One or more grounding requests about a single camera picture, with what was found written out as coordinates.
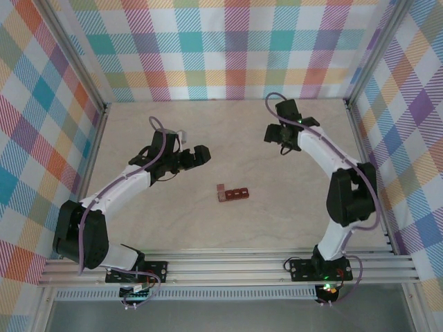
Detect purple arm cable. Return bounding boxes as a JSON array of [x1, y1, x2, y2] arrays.
[[78, 116, 170, 311], [264, 91, 382, 307]]

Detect aluminium left frame post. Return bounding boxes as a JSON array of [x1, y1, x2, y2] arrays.
[[34, 0, 112, 113]]

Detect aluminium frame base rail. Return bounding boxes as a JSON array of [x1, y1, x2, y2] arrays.
[[37, 247, 422, 288]]

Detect slotted grey cable duct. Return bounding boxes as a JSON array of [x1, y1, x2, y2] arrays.
[[54, 289, 318, 302]]

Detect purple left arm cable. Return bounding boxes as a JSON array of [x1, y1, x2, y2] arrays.
[[78, 116, 170, 311]]

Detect aluminium right side rail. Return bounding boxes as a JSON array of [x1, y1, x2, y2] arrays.
[[344, 100, 396, 256]]

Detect aluminium left side rail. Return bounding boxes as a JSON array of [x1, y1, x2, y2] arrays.
[[60, 102, 112, 259]]

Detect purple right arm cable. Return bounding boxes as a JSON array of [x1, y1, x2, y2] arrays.
[[264, 91, 382, 307]]

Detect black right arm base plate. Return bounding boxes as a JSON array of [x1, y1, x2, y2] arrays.
[[289, 257, 354, 282]]

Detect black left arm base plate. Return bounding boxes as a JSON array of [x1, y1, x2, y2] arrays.
[[105, 260, 170, 285]]

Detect aluminium frame post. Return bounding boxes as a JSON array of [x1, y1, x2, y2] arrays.
[[344, 0, 413, 109], [34, 0, 112, 113]]

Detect red-brown block piece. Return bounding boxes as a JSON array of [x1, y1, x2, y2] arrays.
[[215, 183, 251, 203]]

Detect aluminium right frame post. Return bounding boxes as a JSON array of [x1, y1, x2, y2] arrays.
[[344, 0, 413, 109]]

